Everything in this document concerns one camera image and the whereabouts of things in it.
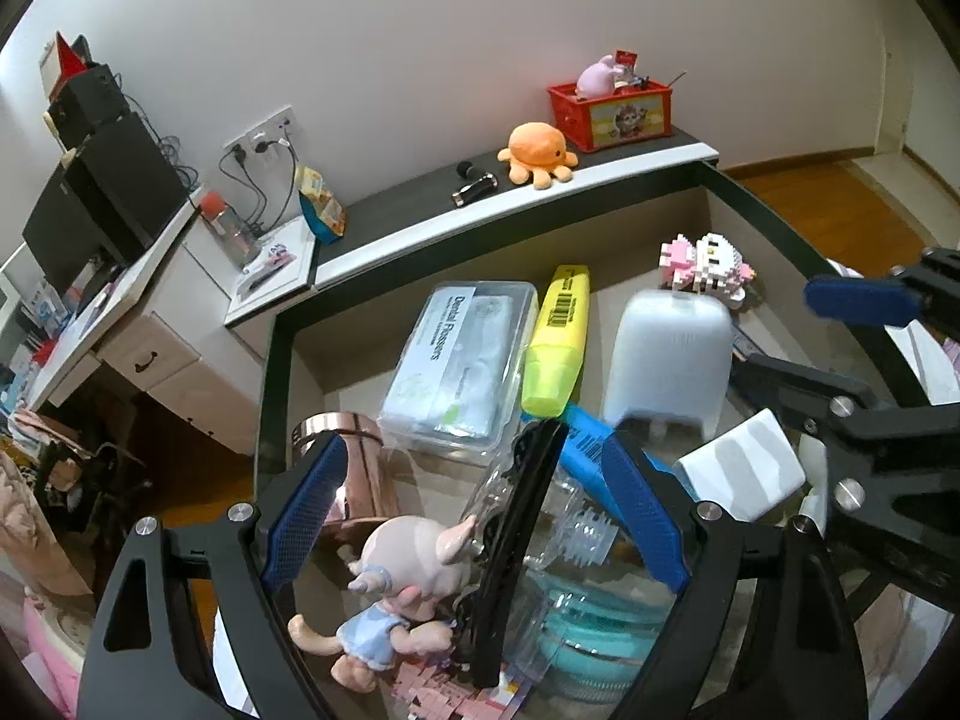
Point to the clear plastic floss box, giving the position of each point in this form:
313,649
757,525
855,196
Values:
450,375

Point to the black cylindrical torch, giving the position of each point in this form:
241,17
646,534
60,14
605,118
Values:
474,189

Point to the pink packet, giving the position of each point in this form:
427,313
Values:
266,262

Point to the black computer monitor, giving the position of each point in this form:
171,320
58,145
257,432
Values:
60,232

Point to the clear glass bottle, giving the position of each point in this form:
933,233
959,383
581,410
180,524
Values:
570,525

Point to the pink plush toy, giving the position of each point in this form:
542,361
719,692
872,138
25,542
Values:
596,77

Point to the pink storage box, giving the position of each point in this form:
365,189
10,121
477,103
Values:
352,367

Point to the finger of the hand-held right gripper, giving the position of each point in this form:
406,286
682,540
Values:
795,390
855,300

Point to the black comb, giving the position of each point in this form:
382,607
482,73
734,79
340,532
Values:
517,525

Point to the orange octopus plush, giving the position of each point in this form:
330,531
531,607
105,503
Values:
536,150

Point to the white round table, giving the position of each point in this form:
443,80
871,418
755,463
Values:
934,375

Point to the red cap bottle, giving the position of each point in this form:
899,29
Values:
229,232

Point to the yellow highlighter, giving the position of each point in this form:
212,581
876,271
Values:
555,345

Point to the black computer tower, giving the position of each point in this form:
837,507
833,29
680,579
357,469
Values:
127,180

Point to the teal round case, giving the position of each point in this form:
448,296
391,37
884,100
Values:
592,637

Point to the white wall socket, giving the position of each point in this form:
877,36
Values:
262,131

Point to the small white box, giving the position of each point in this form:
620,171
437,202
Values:
739,465

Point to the pink pig figurine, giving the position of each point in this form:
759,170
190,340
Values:
405,547

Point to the black chair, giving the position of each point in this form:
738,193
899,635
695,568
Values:
97,480

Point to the rose gold tin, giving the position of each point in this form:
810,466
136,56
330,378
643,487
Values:
371,465

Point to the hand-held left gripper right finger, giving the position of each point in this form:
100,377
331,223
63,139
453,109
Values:
645,517

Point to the black speaker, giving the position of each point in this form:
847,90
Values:
86,105

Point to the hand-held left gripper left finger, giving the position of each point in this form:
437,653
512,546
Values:
304,510

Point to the blue marker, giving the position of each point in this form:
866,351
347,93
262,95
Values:
585,439

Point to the colourful patterned pouch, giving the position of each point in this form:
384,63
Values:
450,694

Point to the wall power outlet with plugs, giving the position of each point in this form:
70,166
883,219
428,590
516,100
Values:
251,195

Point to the white pink block cat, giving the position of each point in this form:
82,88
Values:
705,266

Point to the yellow snack bag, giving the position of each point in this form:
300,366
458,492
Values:
322,206

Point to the white rounded plastic case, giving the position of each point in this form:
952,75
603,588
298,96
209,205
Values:
667,360

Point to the pink puffer jacket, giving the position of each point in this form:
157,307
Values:
30,532

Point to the red storage crate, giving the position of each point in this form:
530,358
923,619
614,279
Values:
615,120

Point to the white door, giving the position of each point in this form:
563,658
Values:
894,97

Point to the black white low bench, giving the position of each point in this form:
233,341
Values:
420,217

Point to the white desk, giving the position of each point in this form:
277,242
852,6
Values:
150,345

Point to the red white box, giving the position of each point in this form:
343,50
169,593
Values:
64,64

